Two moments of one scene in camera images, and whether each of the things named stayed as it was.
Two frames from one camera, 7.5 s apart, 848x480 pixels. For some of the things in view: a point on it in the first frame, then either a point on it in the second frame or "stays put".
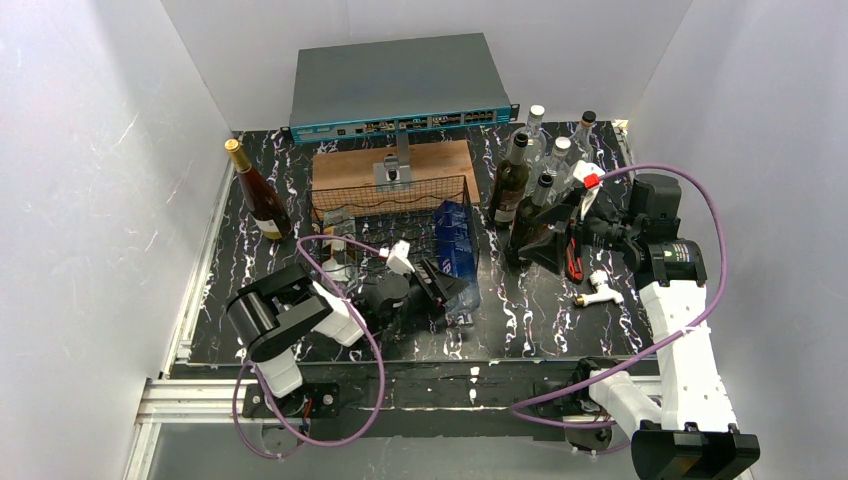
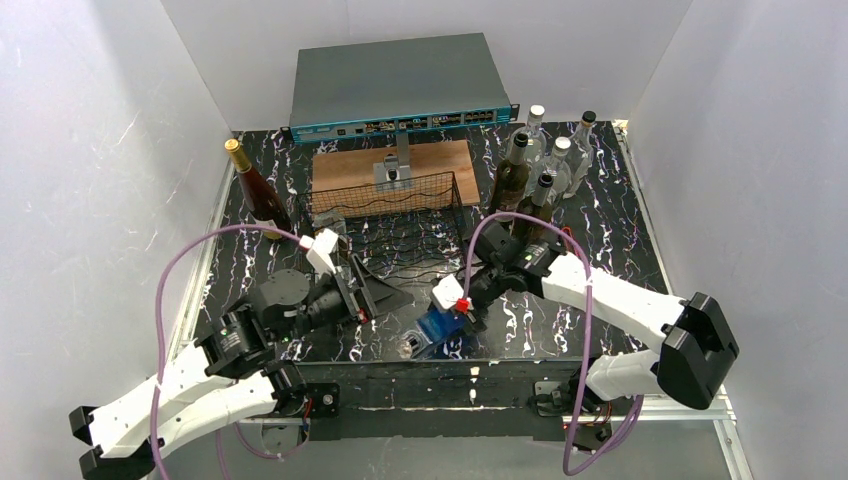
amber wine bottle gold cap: (263, 200) stays put
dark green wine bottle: (511, 184) stays put
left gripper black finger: (444, 285) to (379, 296)
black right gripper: (573, 233) to (473, 307)
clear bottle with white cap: (536, 137) stays put
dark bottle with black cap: (522, 228) stays put
